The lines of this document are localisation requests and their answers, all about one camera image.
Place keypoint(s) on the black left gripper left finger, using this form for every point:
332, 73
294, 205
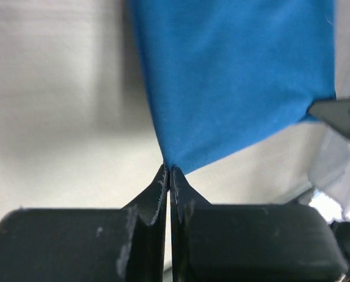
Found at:
124, 244

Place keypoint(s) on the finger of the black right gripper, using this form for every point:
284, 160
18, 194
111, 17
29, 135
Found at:
334, 113

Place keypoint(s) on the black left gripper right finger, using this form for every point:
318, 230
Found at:
248, 242

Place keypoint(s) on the blue printed t-shirt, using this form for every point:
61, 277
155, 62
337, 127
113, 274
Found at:
223, 75

